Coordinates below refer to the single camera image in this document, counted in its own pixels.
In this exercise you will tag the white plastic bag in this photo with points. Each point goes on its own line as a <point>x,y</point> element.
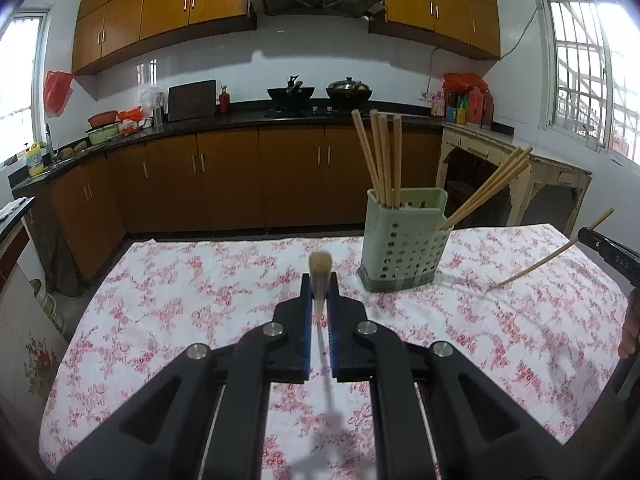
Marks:
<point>150,97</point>

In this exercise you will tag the red bottle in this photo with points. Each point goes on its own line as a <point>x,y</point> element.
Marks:
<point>224,102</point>

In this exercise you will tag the floral printed white panel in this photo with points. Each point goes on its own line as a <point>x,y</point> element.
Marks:
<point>30,360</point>

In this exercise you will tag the white bucket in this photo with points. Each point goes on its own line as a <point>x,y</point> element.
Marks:
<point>47,305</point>

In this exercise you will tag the pink packet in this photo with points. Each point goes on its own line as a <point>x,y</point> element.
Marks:
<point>438,106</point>

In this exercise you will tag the plain window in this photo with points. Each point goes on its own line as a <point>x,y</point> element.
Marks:
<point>20,75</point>

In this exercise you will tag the cream wooden side table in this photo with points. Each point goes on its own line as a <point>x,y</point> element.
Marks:
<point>540,170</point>

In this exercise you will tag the black kitchen countertop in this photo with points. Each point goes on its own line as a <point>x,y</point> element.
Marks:
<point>240,121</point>

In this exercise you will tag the black lidded wok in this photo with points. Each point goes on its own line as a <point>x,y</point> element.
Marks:
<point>350,91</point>

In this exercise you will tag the metal cup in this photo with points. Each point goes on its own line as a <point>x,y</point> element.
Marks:
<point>158,116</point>

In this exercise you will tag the green bottle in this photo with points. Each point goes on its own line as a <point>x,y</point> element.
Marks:
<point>461,110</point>

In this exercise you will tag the person's right hand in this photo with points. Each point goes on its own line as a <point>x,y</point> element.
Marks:
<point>631,325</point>

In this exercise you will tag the red hanging plastic bag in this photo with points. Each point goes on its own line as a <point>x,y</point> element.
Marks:
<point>57,92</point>

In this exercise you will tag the red side cabinet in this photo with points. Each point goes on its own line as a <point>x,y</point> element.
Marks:
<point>12,255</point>

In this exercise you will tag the brown lower kitchen cabinets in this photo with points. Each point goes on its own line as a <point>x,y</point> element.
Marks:
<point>230,180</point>

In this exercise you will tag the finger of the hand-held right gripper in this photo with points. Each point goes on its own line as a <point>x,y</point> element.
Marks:
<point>615,257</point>

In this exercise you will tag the dark cutting board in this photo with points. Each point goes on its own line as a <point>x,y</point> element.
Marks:
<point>192,100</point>

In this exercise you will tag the brown upper cabinets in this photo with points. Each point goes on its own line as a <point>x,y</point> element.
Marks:
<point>440,0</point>
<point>150,5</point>

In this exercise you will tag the orange plastic bag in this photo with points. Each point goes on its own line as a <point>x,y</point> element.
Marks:
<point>131,116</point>

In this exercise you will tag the red basin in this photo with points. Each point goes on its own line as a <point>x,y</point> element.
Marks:
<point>102,119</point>

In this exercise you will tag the green perforated utensil holder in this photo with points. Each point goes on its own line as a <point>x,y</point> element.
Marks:
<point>400,250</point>

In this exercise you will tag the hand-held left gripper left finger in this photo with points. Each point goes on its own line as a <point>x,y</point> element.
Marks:
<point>305,330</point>

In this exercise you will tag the barred window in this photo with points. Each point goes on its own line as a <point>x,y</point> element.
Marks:
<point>580,80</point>

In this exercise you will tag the yellow detergent bottle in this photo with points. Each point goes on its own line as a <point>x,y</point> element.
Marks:
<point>35,162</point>

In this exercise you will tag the gas stove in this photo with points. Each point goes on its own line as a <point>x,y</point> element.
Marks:
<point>320,110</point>

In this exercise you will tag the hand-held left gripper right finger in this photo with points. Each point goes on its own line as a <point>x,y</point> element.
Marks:
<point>334,330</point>

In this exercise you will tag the sink faucet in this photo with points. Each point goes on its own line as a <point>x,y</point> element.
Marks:
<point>49,140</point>

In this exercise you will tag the green basin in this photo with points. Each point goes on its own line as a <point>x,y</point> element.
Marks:
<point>102,135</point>

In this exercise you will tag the red floral tablecloth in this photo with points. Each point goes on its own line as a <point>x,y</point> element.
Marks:
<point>175,310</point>

